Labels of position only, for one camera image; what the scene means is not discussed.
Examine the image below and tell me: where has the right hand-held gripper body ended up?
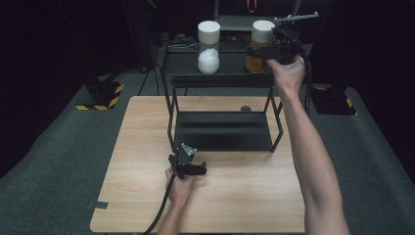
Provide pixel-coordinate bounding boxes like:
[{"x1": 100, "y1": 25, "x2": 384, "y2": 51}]
[{"x1": 273, "y1": 11, "x2": 320, "y2": 67}]

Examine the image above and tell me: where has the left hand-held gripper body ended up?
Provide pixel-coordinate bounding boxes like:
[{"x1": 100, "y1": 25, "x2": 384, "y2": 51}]
[{"x1": 167, "y1": 142, "x2": 199, "y2": 180}]

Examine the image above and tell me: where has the jar with orange powder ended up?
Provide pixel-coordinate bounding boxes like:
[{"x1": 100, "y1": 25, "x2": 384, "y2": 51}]
[{"x1": 245, "y1": 20, "x2": 276, "y2": 74}]

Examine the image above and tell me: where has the black two-tier metal rack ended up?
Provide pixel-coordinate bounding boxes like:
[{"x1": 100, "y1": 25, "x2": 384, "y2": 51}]
[{"x1": 161, "y1": 42, "x2": 314, "y2": 154}]

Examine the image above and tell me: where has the person's left hand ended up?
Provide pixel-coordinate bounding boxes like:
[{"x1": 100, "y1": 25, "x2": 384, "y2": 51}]
[{"x1": 164, "y1": 165, "x2": 197, "y2": 208}]

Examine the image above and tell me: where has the person's right hand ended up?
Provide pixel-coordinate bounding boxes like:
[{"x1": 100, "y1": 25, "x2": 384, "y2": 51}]
[{"x1": 265, "y1": 55, "x2": 307, "y2": 100}]

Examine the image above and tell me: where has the jar with white powder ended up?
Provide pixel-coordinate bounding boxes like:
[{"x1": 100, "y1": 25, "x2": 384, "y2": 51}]
[{"x1": 197, "y1": 20, "x2": 221, "y2": 75}]

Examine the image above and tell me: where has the stand base with striped tape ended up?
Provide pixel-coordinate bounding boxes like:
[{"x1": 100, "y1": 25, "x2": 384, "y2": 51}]
[
  {"x1": 74, "y1": 79, "x2": 125, "y2": 112},
  {"x1": 309, "y1": 84, "x2": 357, "y2": 116}
]

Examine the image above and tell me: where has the grey tape piece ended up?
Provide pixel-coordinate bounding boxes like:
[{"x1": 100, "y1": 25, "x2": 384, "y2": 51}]
[{"x1": 87, "y1": 200, "x2": 110, "y2": 211}]

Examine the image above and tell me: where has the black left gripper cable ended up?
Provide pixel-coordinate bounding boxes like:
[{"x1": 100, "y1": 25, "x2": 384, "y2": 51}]
[{"x1": 142, "y1": 171, "x2": 177, "y2": 235}]

